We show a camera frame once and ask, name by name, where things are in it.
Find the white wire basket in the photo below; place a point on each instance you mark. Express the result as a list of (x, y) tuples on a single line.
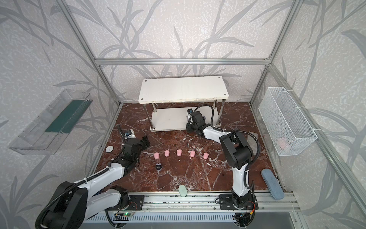
[(284, 118)]

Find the white two-tier shelf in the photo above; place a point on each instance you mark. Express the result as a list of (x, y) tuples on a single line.
[(179, 90)]

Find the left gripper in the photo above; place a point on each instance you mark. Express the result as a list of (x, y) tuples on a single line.
[(144, 142)]

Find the pale green oval disc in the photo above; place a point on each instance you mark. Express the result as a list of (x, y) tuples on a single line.
[(182, 191)]

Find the black toy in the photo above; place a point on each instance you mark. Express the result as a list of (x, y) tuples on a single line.
[(158, 166)]

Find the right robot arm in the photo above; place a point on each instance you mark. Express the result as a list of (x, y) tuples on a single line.
[(237, 151)]

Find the small white round disc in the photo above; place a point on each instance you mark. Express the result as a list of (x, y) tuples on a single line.
[(109, 149)]

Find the clear plastic wall bin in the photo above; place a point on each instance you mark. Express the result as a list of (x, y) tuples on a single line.
[(49, 130)]

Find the aluminium cage frame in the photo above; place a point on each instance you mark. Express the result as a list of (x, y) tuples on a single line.
[(352, 185)]

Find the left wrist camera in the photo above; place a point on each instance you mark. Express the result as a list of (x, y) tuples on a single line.
[(129, 134)]

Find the pink toy in basket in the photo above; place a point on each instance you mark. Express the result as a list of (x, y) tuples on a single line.
[(284, 145)]

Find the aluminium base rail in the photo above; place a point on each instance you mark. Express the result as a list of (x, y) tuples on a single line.
[(197, 206)]

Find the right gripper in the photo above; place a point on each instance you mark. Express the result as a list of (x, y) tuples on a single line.
[(188, 126)]

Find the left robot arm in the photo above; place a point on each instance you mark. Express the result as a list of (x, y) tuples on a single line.
[(73, 203)]

